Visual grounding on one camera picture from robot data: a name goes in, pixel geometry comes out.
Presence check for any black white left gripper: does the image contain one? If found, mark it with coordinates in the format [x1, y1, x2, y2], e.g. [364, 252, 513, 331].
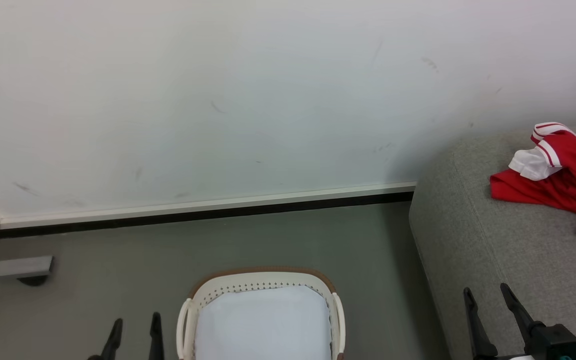
[87, 312, 165, 360]

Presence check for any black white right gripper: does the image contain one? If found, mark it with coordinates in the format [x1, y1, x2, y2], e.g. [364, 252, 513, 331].
[463, 283, 576, 360]

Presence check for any red and white jersey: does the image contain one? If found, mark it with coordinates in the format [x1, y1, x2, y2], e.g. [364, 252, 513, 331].
[489, 121, 576, 243]

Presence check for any grey fabric sofa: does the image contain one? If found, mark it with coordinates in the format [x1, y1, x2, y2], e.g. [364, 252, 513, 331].
[409, 125, 576, 360]

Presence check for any white cloth basket liner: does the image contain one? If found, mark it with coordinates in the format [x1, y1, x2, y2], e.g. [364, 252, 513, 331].
[194, 285, 333, 360]

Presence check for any grey metal base bar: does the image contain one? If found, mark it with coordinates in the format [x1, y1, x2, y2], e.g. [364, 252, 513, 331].
[0, 256, 55, 280]

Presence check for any cream plastic laundry basket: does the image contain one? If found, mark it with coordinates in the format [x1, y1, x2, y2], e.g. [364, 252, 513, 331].
[176, 266, 346, 360]

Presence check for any white baseboard trim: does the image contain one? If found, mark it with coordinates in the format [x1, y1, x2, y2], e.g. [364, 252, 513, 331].
[0, 182, 417, 231]

